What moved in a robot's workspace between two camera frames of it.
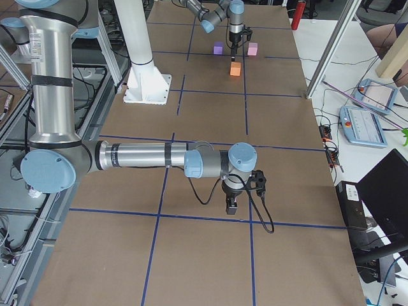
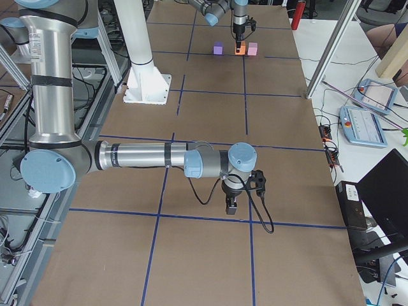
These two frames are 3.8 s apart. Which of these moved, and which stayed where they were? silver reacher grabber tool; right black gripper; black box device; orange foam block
Moved: orange foam block
Stayed: silver reacher grabber tool; right black gripper; black box device
